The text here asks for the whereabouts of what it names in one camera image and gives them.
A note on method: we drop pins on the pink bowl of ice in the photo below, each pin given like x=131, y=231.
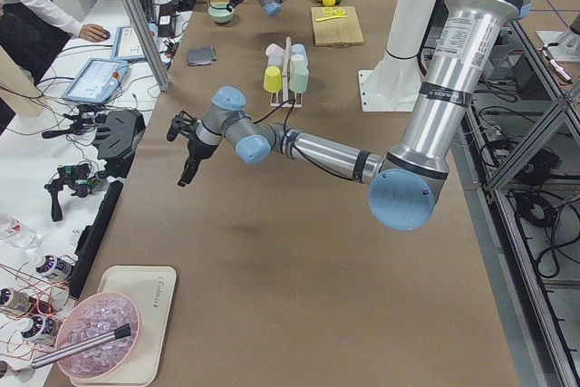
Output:
x=98, y=314

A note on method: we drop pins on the green bowl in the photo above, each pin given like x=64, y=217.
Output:
x=221, y=12

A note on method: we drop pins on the metal muddler rod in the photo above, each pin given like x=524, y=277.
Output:
x=76, y=348

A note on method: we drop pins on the plastic water bottle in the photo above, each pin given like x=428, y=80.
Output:
x=17, y=234

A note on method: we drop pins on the grey folded cloth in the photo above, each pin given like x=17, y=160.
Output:
x=201, y=56

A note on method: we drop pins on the white wire cup holder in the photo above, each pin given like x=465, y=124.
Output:
x=285, y=97

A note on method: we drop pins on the wooden cutting board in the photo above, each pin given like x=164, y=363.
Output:
x=339, y=32

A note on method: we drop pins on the beige tray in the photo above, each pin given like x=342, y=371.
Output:
x=151, y=289

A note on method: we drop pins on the grey cup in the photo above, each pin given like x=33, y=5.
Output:
x=276, y=61

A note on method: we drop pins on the green cup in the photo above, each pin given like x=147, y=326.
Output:
x=298, y=81

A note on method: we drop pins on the yellow plastic knife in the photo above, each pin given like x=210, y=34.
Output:
x=329, y=18

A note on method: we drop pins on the aluminium frame post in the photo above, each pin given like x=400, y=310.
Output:
x=149, y=48

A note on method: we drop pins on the pink cup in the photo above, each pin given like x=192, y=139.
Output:
x=275, y=52

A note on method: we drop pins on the blue teach pendant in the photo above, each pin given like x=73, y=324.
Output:
x=97, y=81
x=126, y=45

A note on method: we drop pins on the yellow cup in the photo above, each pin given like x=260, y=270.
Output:
x=272, y=82

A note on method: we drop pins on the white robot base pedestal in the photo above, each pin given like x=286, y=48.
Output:
x=394, y=83

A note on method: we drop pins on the person in white hoodie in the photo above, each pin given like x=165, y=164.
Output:
x=33, y=32

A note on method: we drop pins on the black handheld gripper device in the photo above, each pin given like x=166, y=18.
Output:
x=79, y=178

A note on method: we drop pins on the white cup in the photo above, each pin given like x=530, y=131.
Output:
x=298, y=61

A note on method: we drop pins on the blue cup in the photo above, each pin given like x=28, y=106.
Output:
x=298, y=49

